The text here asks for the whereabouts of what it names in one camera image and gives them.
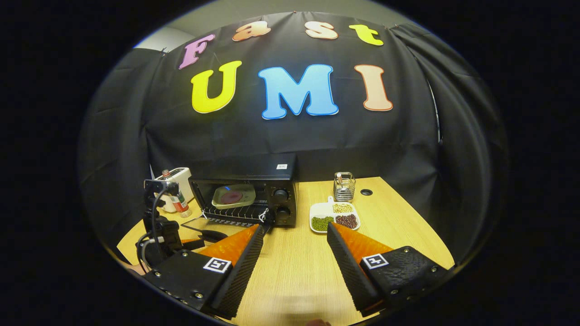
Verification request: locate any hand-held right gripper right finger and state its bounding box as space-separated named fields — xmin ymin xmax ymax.
xmin=327 ymin=222 xmax=450 ymax=317

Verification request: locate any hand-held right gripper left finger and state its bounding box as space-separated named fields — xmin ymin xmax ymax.
xmin=144 ymin=223 xmax=265 ymax=319

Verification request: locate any pale green plate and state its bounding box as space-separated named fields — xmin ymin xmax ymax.
xmin=212 ymin=184 xmax=256 ymax=210

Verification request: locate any black electric oven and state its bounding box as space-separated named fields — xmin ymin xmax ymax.
xmin=181 ymin=153 xmax=300 ymax=237

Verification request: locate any red label plastic bottle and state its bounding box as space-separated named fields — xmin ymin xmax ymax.
xmin=162 ymin=169 xmax=192 ymax=218

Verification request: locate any white toaster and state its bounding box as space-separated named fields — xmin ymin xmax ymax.
xmin=161 ymin=168 xmax=194 ymax=213

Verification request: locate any white divided dish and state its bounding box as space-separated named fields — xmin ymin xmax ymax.
xmin=309 ymin=196 xmax=361 ymax=234

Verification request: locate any black backdrop cloth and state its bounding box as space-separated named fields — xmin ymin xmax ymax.
xmin=77 ymin=11 xmax=509 ymax=265

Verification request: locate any wire mesh holder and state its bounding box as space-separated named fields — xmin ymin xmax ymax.
xmin=334 ymin=172 xmax=357 ymax=202

